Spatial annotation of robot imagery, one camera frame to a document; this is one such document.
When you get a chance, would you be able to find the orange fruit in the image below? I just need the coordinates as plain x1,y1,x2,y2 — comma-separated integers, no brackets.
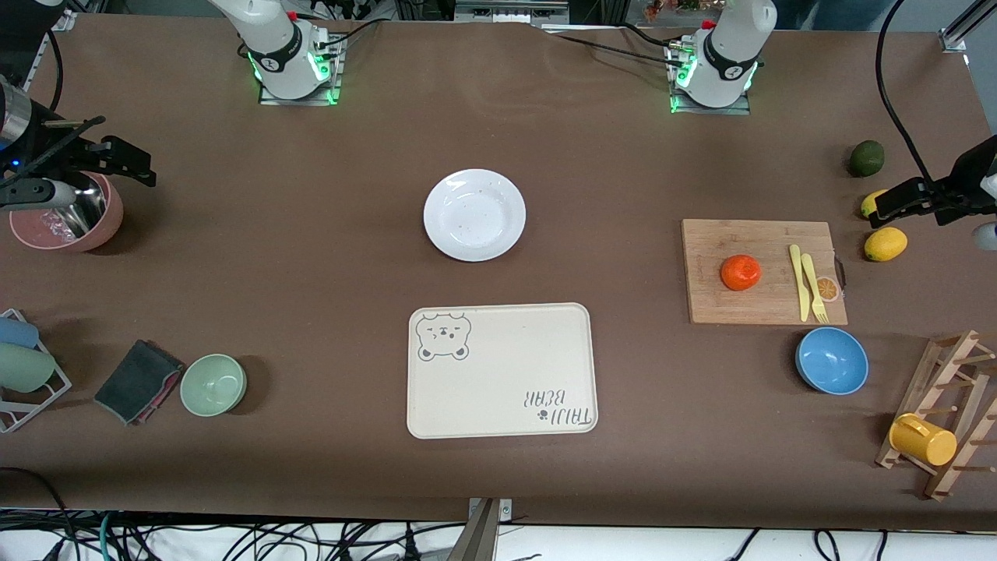
720,254,763,292

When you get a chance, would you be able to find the white round plate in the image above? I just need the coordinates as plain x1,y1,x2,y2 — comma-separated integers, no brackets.
423,168,527,263

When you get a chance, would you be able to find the pink bowl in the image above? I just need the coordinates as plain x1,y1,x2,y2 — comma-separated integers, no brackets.
9,173,125,253

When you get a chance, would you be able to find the metal scoop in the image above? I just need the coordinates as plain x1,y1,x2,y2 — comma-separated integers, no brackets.
47,181,108,238

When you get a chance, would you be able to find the dark green avocado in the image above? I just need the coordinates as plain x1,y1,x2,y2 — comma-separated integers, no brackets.
847,139,886,178

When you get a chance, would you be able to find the yellow plastic fork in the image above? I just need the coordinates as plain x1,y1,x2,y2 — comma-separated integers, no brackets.
801,253,830,324

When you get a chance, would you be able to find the yellow plastic knife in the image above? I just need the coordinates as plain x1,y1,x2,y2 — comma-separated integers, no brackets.
789,244,812,323

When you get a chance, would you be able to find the blue bowl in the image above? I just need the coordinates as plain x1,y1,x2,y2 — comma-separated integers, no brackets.
794,326,870,397

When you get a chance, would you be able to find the blue cup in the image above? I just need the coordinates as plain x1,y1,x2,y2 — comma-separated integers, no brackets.
0,317,40,350

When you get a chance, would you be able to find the grey folded cloth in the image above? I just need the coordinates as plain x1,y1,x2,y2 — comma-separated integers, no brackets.
93,339,186,426

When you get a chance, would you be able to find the wooden cutting board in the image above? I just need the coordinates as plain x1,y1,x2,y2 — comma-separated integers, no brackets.
682,219,849,326

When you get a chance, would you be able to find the green cup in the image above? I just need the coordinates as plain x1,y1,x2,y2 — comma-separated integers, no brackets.
0,343,57,393

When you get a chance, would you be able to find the white metal cup rack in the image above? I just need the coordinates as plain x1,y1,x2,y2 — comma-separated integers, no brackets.
0,308,72,434

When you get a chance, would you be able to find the green bowl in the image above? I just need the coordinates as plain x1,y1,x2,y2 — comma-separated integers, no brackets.
179,354,248,418

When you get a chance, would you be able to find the yellow mug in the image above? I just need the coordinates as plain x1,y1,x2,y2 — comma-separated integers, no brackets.
889,413,958,468

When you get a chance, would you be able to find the wooden peg rack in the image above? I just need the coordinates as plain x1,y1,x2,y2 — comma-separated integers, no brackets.
875,330,997,501

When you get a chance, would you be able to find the cream bear print tray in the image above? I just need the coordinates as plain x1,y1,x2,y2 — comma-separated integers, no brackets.
407,302,599,440

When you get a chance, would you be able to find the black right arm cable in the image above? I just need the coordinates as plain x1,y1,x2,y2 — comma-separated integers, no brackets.
47,30,65,111

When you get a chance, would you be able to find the aluminium frame profile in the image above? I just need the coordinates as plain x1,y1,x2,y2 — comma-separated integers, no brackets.
939,0,997,54
23,9,79,90

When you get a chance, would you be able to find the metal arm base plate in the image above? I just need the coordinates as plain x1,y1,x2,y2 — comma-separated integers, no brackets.
259,35,343,107
668,39,752,116

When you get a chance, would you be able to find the black table cable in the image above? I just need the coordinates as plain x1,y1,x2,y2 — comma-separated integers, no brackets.
539,23,686,71

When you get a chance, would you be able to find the black floor cable loop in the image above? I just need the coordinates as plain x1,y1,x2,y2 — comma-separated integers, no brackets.
0,466,77,561

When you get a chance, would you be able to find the teal floor cable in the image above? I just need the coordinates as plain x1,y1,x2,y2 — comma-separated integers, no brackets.
97,510,119,561

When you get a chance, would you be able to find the metal table clamp bracket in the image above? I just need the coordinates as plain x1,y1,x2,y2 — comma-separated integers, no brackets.
466,497,513,561

